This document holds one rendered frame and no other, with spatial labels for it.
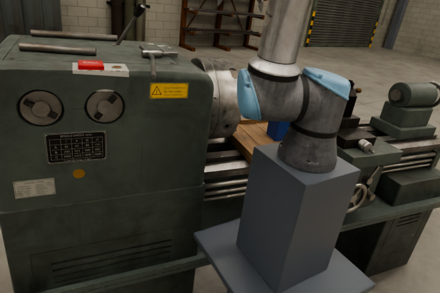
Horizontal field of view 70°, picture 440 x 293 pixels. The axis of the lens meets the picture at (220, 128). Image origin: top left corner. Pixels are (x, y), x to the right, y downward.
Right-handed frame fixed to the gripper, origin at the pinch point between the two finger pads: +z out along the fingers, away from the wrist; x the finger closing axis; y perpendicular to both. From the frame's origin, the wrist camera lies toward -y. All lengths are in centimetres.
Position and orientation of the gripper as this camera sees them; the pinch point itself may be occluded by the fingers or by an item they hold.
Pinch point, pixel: (239, 9)
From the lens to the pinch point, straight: 116.6
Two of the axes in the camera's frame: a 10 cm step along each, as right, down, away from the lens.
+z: -1.2, 9.1, 4.0
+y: -0.3, 4.0, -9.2
